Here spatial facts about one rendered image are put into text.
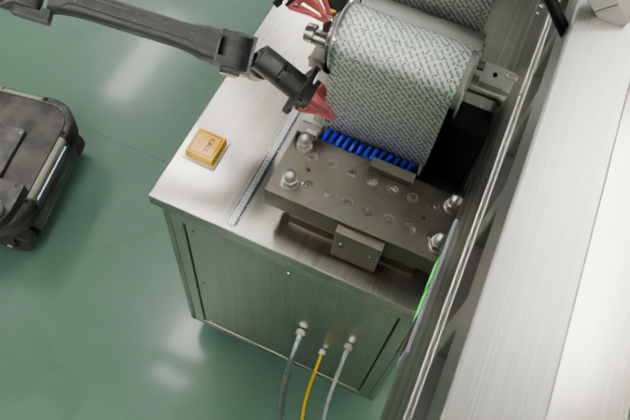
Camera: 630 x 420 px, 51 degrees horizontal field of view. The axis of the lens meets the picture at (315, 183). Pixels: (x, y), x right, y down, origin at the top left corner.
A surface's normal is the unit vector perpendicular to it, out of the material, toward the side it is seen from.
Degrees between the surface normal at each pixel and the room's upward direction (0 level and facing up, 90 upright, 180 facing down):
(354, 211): 0
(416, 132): 90
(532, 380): 0
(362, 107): 90
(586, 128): 0
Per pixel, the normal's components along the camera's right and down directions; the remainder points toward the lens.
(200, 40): 0.29, 0.04
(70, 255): 0.07, -0.50
